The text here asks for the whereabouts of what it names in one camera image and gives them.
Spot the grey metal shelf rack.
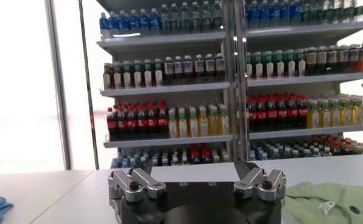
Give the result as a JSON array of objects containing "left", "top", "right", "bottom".
[
  {"left": 239, "top": 0, "right": 363, "bottom": 162},
  {"left": 96, "top": 0, "right": 240, "bottom": 170}
]

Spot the dark drink bottle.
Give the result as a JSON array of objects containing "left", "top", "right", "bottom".
[
  {"left": 333, "top": 0, "right": 344, "bottom": 24},
  {"left": 354, "top": 0, "right": 363, "bottom": 23},
  {"left": 343, "top": 0, "right": 354, "bottom": 23}
]

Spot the grey slanted frame pole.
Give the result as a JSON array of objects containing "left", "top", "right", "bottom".
[{"left": 44, "top": 0, "right": 72, "bottom": 170}]

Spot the green printed t-shirt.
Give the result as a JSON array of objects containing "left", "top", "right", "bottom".
[{"left": 283, "top": 181, "right": 363, "bottom": 224}]

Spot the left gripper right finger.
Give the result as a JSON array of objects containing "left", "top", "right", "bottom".
[{"left": 233, "top": 160, "right": 288, "bottom": 202}]

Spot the black slanted frame pole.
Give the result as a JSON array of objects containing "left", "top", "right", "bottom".
[{"left": 77, "top": 0, "right": 100, "bottom": 170}]

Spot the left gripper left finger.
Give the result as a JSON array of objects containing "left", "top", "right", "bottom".
[{"left": 107, "top": 160, "right": 167, "bottom": 204}]

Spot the green cap tea bottle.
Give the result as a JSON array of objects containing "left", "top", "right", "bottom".
[
  {"left": 113, "top": 61, "right": 123, "bottom": 89},
  {"left": 295, "top": 49, "right": 306, "bottom": 77},
  {"left": 133, "top": 60, "right": 144, "bottom": 89},
  {"left": 153, "top": 58, "right": 164, "bottom": 88},
  {"left": 103, "top": 63, "right": 112, "bottom": 90},
  {"left": 143, "top": 59, "right": 154, "bottom": 88},
  {"left": 122, "top": 60, "right": 133, "bottom": 89},
  {"left": 263, "top": 51, "right": 275, "bottom": 79},
  {"left": 284, "top": 49, "right": 295, "bottom": 77},
  {"left": 253, "top": 51, "right": 264, "bottom": 79},
  {"left": 245, "top": 52, "right": 254, "bottom": 79},
  {"left": 273, "top": 50, "right": 285, "bottom": 78}
]

